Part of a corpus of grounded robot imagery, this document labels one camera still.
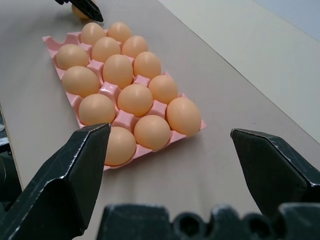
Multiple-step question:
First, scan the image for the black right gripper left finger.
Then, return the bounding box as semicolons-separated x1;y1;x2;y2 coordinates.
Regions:
0;122;112;240

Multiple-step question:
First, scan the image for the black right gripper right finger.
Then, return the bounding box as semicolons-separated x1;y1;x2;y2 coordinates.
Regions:
230;128;320;216

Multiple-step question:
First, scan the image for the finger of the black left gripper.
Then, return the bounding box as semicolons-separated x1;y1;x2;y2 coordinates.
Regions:
70;0;104;23

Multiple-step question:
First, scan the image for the brown egg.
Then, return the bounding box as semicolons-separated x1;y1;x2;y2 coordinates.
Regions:
55;44;90;71
91;36;122;64
103;126;138;167
148;74;179;106
78;93;117;127
117;83;154;118
121;35;149;60
71;3;89;20
102;54;134;90
61;65;101;99
133;114;172;152
80;22;107;46
107;21;133;45
166;97;203;138
133;51;163;81

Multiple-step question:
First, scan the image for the pink plastic egg tray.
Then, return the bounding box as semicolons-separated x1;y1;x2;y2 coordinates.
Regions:
41;29;208;172

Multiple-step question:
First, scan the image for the dark equipment beside table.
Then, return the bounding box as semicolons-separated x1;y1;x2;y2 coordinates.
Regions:
0;103;24;213

